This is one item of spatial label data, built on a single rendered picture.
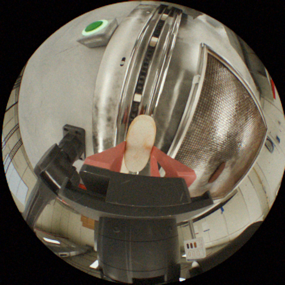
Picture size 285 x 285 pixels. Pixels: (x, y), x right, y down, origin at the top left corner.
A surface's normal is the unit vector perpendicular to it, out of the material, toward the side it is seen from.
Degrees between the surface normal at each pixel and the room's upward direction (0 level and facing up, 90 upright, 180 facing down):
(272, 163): 90
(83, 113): 0
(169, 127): 0
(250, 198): 90
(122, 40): 0
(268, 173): 90
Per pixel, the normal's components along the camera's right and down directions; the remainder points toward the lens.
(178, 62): 0.07, 0.54
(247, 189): -0.97, -0.15
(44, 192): 0.80, 0.14
